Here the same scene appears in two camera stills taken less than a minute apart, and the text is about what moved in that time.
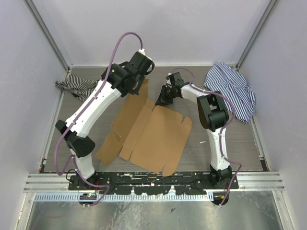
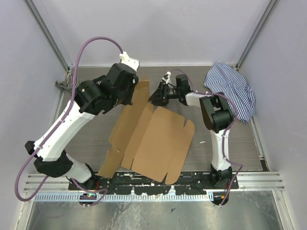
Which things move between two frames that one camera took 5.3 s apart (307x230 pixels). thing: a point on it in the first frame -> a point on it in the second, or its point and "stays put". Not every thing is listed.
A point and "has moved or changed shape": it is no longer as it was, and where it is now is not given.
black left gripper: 136,91 -> 129,100
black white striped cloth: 80,88 stays put
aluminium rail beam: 45,182 stays put
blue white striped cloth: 229,80 stays put
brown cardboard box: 155,140 has moved or changed shape
